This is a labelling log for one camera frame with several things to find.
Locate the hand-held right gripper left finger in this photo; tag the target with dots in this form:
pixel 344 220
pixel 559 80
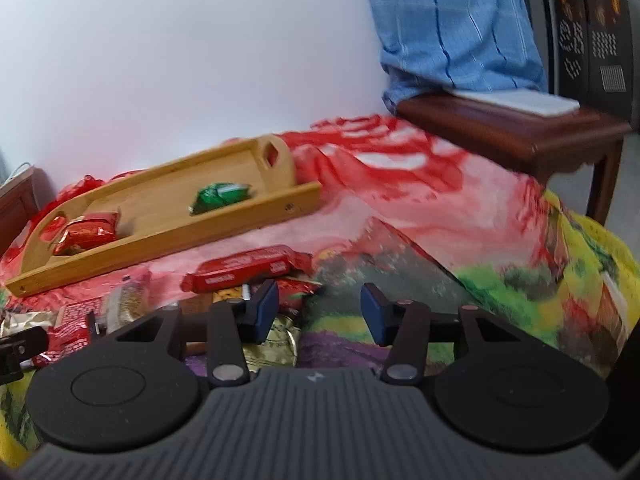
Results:
pixel 266 310

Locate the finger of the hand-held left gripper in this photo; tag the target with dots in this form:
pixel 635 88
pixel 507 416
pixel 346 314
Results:
pixel 20 345

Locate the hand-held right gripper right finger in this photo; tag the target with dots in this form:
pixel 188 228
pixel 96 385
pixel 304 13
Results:
pixel 374 315

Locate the golden yellow snack packet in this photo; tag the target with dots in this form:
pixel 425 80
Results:
pixel 280 345

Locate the long red snack packet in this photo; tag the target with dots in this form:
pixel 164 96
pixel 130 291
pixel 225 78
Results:
pixel 240 266

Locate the red white print packet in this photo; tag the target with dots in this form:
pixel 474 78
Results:
pixel 72 322

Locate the clear packet with brown snack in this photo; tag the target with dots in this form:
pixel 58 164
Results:
pixel 125 302

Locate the wooden tray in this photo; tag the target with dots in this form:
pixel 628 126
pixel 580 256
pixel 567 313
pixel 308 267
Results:
pixel 150 210

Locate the beige foil snack packet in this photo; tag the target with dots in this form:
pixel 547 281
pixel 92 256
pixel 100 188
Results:
pixel 22 321

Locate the small red snack packet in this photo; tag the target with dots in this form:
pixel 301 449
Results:
pixel 297 292

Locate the red white plastic sheet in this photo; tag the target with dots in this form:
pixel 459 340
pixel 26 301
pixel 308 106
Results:
pixel 450 240

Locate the green snack packet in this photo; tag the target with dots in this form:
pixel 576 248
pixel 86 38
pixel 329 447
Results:
pixel 217 196

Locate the red foil snack packet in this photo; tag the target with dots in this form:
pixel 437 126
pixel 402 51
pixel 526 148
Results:
pixel 82 235

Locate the wooden cabinet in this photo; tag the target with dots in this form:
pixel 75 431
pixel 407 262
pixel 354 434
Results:
pixel 17 210

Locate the dark wooden stool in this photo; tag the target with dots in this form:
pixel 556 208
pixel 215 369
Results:
pixel 500 125

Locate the white cushion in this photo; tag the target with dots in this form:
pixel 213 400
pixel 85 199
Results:
pixel 525 101

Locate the blue checked cloth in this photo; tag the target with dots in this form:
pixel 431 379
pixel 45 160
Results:
pixel 450 20

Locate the dark patterned panel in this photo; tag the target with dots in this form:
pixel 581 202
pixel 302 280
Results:
pixel 595 35

